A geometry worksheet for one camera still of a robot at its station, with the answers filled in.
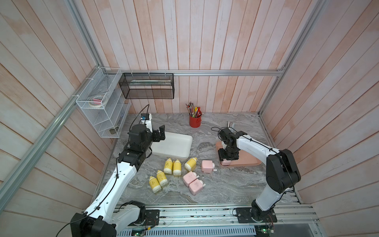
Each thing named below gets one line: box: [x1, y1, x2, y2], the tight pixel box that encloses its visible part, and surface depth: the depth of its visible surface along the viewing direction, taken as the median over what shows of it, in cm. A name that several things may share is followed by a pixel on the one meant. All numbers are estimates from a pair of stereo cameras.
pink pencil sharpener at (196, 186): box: [188, 178, 206, 196], surface depth 79 cm
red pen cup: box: [189, 115, 202, 128], surface depth 110 cm
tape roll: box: [88, 94, 105, 108], surface depth 75 cm
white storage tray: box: [151, 131, 193, 159], surface depth 100 cm
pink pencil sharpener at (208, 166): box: [201, 159, 218, 174], surface depth 87 cm
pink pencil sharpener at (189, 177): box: [182, 170, 200, 188], surface depth 81 cm
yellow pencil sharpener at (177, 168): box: [172, 158, 182, 176], surface depth 85 cm
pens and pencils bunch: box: [185, 101, 203, 119], surface depth 105 cm
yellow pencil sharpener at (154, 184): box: [149, 175, 162, 194], surface depth 79 cm
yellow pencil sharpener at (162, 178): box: [156, 169, 169, 187], surface depth 81 cm
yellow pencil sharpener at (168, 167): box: [163, 157, 174, 175], surface depth 85 cm
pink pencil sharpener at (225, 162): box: [220, 158, 231, 166], surface depth 89 cm
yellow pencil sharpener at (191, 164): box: [184, 157, 198, 172], surface depth 87 cm
